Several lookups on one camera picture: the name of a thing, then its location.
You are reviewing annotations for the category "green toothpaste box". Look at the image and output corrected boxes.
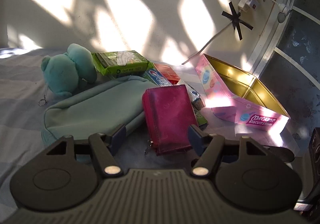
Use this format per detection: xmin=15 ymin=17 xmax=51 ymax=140
xmin=185 ymin=84 xmax=208 ymax=130

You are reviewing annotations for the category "teal fabric pouch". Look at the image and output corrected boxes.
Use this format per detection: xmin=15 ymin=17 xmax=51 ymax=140
xmin=41 ymin=76 xmax=155 ymax=146

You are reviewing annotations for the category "magenta wallet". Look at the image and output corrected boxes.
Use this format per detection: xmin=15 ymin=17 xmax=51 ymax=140
xmin=142 ymin=85 xmax=197 ymax=156

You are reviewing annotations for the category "red cigarette pack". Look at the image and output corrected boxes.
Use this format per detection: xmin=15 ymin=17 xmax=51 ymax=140
xmin=154 ymin=63 xmax=180 ymax=85

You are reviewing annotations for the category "teal plush bear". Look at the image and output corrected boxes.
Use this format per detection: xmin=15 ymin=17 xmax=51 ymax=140
xmin=41 ymin=43 xmax=97 ymax=98

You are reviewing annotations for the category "green tissue pack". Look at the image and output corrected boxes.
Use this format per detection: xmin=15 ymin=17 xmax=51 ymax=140
xmin=92 ymin=50 xmax=154 ymax=78

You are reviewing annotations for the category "crest toothpaste box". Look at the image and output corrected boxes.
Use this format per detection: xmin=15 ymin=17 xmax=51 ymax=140
xmin=143 ymin=68 xmax=172 ymax=87

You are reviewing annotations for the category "pink macaron biscuit tin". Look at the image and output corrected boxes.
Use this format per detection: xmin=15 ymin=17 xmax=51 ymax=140
xmin=196 ymin=54 xmax=290 ymax=133

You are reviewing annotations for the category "patterned glass door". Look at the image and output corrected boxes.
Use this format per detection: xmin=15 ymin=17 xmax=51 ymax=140
xmin=252 ymin=0 xmax=319 ymax=157

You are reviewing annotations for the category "black tape cross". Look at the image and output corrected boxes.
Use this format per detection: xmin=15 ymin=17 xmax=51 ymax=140
xmin=221 ymin=2 xmax=253 ymax=41

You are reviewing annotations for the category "white power cable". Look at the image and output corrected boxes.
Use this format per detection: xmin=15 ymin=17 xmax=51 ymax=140
xmin=181 ymin=24 xmax=234 ymax=65

